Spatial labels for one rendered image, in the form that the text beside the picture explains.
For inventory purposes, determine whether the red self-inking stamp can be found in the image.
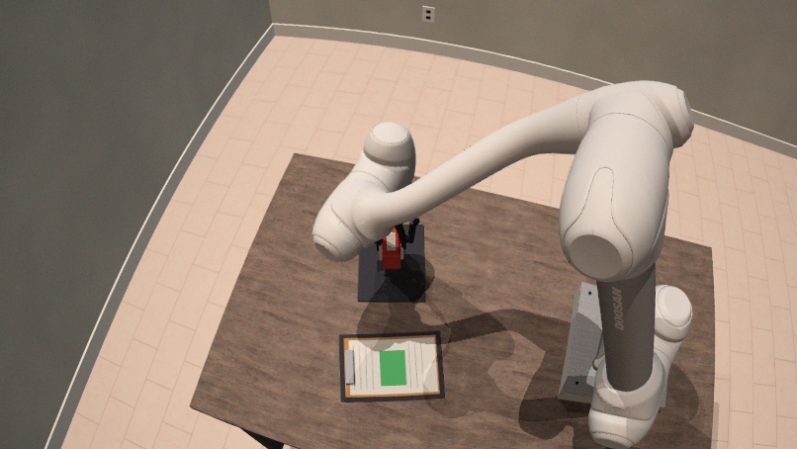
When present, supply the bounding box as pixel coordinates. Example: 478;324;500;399
382;228;400;275

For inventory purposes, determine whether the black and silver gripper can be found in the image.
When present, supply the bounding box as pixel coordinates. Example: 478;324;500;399
375;217;419;260

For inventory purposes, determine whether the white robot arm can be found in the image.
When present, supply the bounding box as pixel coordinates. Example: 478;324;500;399
312;80;694;449

